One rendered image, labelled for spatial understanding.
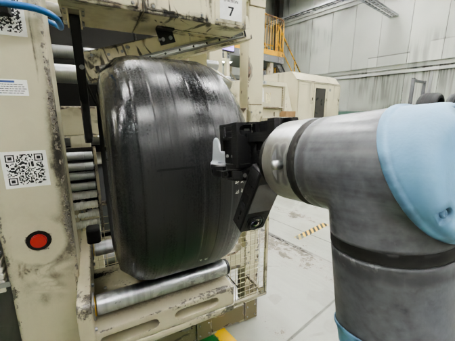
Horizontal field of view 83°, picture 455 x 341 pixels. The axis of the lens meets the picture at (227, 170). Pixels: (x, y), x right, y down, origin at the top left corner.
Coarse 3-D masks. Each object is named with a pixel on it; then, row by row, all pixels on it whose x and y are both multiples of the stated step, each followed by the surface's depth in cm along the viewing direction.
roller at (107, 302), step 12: (216, 264) 72; (228, 264) 73; (168, 276) 66; (180, 276) 67; (192, 276) 68; (204, 276) 69; (216, 276) 71; (120, 288) 62; (132, 288) 62; (144, 288) 62; (156, 288) 63; (168, 288) 65; (180, 288) 66; (96, 300) 58; (108, 300) 59; (120, 300) 60; (132, 300) 61; (144, 300) 63; (96, 312) 58; (108, 312) 59
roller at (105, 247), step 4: (104, 240) 85; (108, 240) 85; (96, 244) 83; (100, 244) 83; (104, 244) 83; (108, 244) 84; (96, 248) 82; (100, 248) 82; (104, 248) 83; (108, 248) 83; (112, 248) 84; (96, 252) 82; (100, 252) 82; (104, 252) 83; (108, 252) 84; (112, 252) 85
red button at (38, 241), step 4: (36, 236) 56; (40, 236) 56; (44, 236) 56; (32, 240) 55; (36, 240) 56; (40, 240) 56; (44, 240) 56; (32, 244) 55; (36, 244) 56; (40, 244) 56; (44, 244) 57
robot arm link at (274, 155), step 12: (300, 120) 27; (276, 132) 28; (288, 132) 26; (276, 144) 26; (288, 144) 25; (264, 156) 28; (276, 156) 26; (264, 168) 28; (276, 168) 25; (276, 180) 27; (276, 192) 29; (288, 192) 26
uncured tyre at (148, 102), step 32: (128, 64) 53; (160, 64) 56; (192, 64) 61; (96, 96) 67; (128, 96) 47; (160, 96) 49; (192, 96) 52; (224, 96) 56; (128, 128) 45; (160, 128) 46; (192, 128) 49; (128, 160) 45; (160, 160) 45; (192, 160) 48; (128, 192) 46; (160, 192) 46; (192, 192) 49; (224, 192) 52; (128, 224) 47; (160, 224) 47; (192, 224) 51; (224, 224) 55; (128, 256) 52; (160, 256) 51; (192, 256) 56
